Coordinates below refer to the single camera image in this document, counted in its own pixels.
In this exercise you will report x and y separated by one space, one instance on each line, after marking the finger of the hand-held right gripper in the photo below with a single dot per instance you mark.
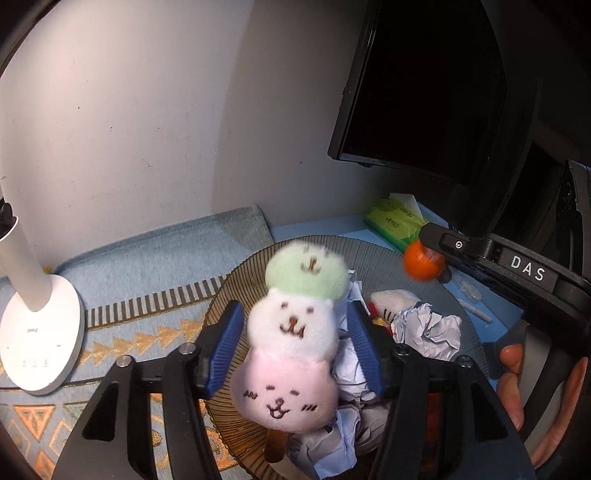
452 244
471 276

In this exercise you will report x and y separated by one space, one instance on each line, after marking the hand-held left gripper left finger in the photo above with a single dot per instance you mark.
226 346

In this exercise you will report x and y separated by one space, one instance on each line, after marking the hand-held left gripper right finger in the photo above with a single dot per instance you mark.
367 350

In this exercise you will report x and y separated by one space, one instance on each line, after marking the orange fruit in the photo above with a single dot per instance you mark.
422 263

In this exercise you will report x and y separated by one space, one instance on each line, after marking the blue white plush toy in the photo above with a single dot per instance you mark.
392 302

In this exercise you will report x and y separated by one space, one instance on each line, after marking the pink white green dango plush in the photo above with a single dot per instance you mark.
291 332

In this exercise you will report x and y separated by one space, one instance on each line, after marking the brown ribbed glass bowl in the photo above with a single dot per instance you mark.
360 258

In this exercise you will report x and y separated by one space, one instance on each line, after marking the person's right hand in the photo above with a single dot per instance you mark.
512 383

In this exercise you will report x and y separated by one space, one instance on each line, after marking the small clear plastic piece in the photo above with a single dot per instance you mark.
468 288

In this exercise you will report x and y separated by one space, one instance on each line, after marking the white pen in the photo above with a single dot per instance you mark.
475 311

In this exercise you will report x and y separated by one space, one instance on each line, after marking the green tissue pack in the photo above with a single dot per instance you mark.
392 221

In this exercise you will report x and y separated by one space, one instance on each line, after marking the patterned blue woven mat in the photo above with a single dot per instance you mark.
138 267

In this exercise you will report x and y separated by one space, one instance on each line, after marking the black monitor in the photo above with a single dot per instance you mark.
415 83

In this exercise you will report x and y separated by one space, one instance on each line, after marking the white desk lamp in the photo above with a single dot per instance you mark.
41 332

